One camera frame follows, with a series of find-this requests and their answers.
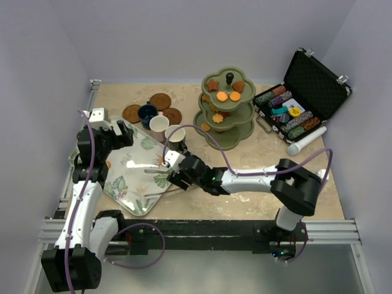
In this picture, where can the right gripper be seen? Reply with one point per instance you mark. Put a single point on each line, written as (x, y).
(177, 178)

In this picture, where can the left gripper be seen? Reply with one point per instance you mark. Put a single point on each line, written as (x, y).
(125, 139)

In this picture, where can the metal tongs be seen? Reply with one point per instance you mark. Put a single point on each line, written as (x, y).
(160, 177)

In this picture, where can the leaf pattern serving tray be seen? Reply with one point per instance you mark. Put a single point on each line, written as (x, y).
(126, 182)

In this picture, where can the round orange cookie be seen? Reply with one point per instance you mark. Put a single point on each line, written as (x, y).
(221, 96)
(205, 127)
(235, 96)

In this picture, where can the orange flower cookie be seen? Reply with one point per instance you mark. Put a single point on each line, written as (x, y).
(217, 118)

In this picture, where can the dark star cookie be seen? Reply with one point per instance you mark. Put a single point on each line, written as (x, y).
(212, 85)
(224, 114)

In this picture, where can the brown patterned cookie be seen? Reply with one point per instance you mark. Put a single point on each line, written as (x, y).
(213, 108)

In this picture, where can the maple leaf cookie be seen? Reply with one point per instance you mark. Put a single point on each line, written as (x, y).
(205, 98)

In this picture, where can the round orange cookie front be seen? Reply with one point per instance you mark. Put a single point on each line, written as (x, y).
(235, 96)

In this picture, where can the heart cookie light brown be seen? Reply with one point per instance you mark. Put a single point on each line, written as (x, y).
(238, 86)

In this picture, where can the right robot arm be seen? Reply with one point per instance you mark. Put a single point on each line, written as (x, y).
(294, 186)

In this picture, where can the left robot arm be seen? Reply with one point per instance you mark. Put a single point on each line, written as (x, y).
(75, 262)

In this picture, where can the brown saucer left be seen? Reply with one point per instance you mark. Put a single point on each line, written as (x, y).
(130, 113)

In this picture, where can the brown saucer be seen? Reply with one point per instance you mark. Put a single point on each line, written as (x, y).
(173, 115)
(130, 113)
(160, 100)

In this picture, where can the dark blue mug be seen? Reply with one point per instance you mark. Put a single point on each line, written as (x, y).
(146, 114)

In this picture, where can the dark grey mug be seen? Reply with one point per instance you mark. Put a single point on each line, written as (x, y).
(177, 140)

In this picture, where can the pink cup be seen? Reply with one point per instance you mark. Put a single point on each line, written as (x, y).
(158, 125)

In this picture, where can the brown saucer back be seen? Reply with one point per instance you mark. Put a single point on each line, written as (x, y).
(160, 100)

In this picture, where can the brown saucer right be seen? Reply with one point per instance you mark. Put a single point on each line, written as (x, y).
(173, 115)

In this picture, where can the green three-tier stand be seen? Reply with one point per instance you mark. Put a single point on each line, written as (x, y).
(236, 127)

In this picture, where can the white microphone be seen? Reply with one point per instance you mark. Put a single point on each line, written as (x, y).
(296, 147)

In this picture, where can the white stand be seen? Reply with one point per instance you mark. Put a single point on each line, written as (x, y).
(323, 175)

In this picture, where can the black poker chip case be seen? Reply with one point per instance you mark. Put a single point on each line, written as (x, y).
(308, 97)

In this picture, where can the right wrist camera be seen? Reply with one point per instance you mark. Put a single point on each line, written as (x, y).
(172, 159)

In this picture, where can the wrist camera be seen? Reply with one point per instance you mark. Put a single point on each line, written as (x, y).
(98, 118)
(172, 159)

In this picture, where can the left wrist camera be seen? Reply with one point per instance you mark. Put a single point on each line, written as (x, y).
(98, 118)

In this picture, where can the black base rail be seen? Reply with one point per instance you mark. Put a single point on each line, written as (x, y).
(255, 236)

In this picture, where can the aluminium frame rail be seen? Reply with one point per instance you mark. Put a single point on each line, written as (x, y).
(324, 232)

